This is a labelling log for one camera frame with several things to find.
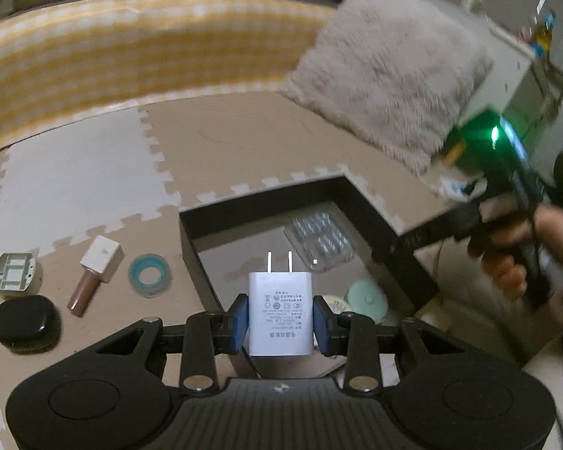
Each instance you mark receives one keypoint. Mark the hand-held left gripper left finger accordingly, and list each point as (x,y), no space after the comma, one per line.
(241,326)

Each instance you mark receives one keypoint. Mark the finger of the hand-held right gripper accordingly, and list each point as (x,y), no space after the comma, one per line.
(441,227)

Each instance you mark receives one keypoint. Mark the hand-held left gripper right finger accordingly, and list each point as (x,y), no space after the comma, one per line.
(323,328)

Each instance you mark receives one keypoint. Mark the white plug charger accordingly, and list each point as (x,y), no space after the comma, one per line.
(281,309)

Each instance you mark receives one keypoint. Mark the mint round tape measure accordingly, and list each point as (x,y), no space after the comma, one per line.
(368,297)

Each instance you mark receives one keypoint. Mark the clear plastic case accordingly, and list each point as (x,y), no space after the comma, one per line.
(319,241)

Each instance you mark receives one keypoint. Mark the teal tape roll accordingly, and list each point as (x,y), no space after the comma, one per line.
(136,276)

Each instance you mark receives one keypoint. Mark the black cardboard box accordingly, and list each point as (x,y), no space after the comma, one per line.
(262,201)

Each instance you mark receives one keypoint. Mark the brown lipstick with white cap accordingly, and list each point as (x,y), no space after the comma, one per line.
(101,253)

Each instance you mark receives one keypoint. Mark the black earbud case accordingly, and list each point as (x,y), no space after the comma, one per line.
(26,323)

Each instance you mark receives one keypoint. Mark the grey plastic bracket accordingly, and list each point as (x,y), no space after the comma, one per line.
(14,272)

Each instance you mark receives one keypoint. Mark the person's right hand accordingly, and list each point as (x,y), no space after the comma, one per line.
(504,274)

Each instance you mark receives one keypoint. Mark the white cabinet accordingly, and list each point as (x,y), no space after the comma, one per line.
(502,79)

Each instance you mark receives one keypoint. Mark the white fluffy pillow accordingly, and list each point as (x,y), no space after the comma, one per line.
(384,70)

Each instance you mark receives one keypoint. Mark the foam puzzle floor mat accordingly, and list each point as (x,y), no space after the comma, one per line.
(244,140)

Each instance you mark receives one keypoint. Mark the yellow checked bed sheet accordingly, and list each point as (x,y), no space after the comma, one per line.
(122,56)

